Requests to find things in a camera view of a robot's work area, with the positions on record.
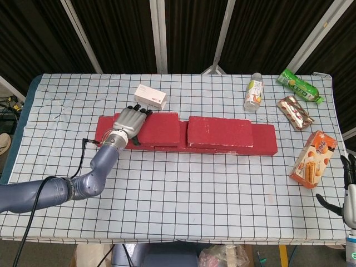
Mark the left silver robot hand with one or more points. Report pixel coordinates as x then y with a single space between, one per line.
128 121

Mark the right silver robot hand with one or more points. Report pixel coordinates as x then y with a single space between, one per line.
350 205

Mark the red foam brick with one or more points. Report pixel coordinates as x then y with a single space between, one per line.
183 148
104 128
161 128
265 139
219 130

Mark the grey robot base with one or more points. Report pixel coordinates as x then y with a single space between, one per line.
167 256

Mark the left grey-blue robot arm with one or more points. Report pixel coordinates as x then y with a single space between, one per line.
94 178

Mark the white cardboard carton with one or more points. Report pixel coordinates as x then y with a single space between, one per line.
150 97

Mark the orange biscuit box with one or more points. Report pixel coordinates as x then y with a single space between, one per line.
314 158

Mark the dark pleated curtain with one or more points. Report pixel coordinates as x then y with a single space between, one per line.
125 33

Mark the white black-grid tablecloth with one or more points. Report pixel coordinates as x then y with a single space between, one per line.
180 208

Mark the dark blue underlay cloth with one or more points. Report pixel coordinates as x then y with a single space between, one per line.
23 111

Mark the gold foil snack pack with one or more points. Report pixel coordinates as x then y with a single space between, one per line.
294 112

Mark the beige hat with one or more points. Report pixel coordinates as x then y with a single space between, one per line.
4 144

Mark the clear plastic drink bottle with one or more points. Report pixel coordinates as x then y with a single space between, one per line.
253 93

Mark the green snack bag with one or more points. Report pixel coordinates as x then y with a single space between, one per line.
300 86

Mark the clear plastic bag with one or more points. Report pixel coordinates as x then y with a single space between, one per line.
222 257

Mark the white sack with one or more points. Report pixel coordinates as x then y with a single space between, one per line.
89 257

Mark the double white frame post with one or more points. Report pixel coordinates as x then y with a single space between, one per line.
159 36

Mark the slanted white frame post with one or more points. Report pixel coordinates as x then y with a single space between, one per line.
82 36
317 33

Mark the white post with feet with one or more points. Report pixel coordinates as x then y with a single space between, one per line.
222 36

